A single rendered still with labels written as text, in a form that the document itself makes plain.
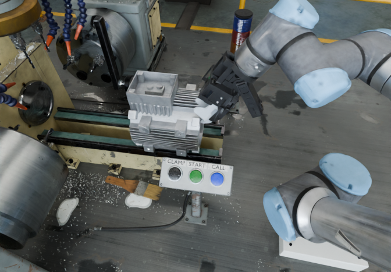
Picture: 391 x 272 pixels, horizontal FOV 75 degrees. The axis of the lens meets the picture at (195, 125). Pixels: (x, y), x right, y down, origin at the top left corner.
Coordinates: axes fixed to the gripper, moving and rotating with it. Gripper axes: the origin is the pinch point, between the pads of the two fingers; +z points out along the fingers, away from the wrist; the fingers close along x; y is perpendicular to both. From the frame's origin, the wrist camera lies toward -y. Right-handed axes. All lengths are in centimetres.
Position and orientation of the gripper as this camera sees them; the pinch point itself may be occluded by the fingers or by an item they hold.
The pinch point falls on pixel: (206, 120)
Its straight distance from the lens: 68.0
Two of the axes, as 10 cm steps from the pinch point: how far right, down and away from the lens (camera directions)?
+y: -8.6, -4.2, -2.9
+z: -4.9, 5.2, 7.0
